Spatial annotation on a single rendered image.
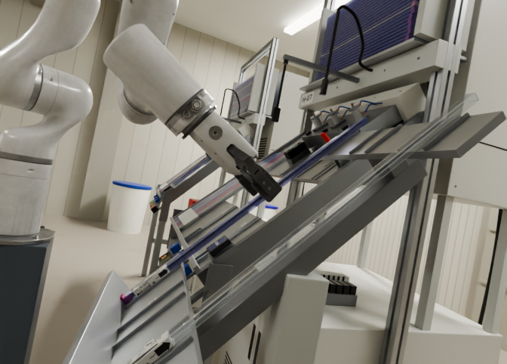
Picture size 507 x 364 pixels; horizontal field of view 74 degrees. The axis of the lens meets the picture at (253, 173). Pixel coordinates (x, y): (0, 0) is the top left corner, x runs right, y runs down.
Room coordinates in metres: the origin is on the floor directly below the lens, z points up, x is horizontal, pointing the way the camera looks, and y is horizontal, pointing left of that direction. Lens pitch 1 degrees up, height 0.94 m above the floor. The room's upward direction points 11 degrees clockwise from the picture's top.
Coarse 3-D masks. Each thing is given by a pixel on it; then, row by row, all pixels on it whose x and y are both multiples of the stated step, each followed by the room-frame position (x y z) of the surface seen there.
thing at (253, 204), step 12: (360, 120) 0.61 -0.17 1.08; (348, 132) 0.60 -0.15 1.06; (336, 144) 0.59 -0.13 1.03; (312, 156) 0.58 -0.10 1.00; (300, 168) 0.58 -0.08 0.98; (288, 180) 0.57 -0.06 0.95; (252, 204) 0.56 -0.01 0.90; (240, 216) 0.55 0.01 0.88; (216, 228) 0.55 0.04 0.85; (204, 240) 0.54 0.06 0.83; (192, 252) 0.54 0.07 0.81; (168, 264) 0.53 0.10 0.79
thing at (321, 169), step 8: (280, 152) 1.47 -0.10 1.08; (312, 152) 1.18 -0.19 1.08; (304, 160) 1.13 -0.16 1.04; (320, 160) 1.04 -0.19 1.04; (328, 160) 0.99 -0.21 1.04; (280, 168) 1.21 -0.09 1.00; (288, 168) 1.14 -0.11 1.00; (312, 168) 1.00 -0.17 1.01; (320, 168) 0.96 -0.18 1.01; (328, 168) 0.92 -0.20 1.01; (336, 168) 0.89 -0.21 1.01; (272, 176) 1.20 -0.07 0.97; (280, 176) 1.13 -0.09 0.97; (304, 176) 0.98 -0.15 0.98; (312, 176) 0.94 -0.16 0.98; (320, 176) 0.90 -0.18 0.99; (328, 176) 0.87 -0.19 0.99
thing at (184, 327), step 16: (464, 96) 0.40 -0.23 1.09; (448, 112) 0.39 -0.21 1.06; (432, 128) 0.38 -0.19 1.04; (416, 144) 0.37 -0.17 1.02; (384, 160) 0.37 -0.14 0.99; (400, 160) 0.37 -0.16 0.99; (368, 176) 0.36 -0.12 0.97; (384, 176) 0.37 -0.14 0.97; (352, 192) 0.36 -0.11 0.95; (336, 208) 0.35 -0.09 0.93; (304, 224) 0.35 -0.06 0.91; (320, 224) 0.35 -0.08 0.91; (288, 240) 0.34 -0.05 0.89; (304, 240) 0.35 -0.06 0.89; (272, 256) 0.34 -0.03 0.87; (256, 272) 0.33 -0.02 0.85; (224, 288) 0.33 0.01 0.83; (240, 288) 0.33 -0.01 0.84; (208, 304) 0.32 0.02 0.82; (224, 304) 0.33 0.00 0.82; (192, 320) 0.32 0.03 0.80; (176, 336) 0.32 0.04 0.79
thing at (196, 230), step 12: (228, 204) 1.16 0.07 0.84; (204, 216) 1.18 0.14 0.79; (216, 216) 1.10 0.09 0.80; (228, 216) 1.03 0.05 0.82; (252, 216) 0.91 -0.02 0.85; (192, 228) 1.12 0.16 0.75; (204, 228) 1.04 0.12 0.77; (228, 228) 0.93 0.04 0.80; (240, 228) 0.88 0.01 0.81; (252, 228) 0.83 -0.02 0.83; (192, 240) 1.00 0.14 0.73; (216, 240) 0.89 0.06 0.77; (204, 252) 0.84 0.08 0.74; (204, 264) 0.79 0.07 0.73
